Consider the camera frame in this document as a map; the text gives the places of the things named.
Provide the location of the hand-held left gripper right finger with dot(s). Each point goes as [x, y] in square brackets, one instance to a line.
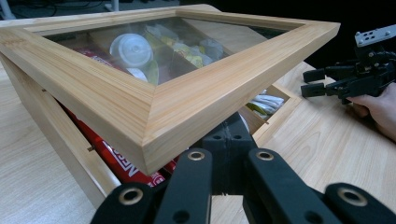
[241, 155]

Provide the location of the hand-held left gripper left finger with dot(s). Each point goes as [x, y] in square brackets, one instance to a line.
[221, 155]

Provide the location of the wooden tea box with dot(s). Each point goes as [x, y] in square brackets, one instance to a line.
[186, 102]

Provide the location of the stack of red stick packets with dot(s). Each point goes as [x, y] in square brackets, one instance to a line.
[124, 161]

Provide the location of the pile of clear tea packets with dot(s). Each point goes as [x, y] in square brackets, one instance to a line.
[193, 49]

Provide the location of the small white capsule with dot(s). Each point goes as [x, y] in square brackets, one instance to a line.
[137, 74]

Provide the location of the large white capsule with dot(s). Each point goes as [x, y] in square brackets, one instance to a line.
[132, 49]

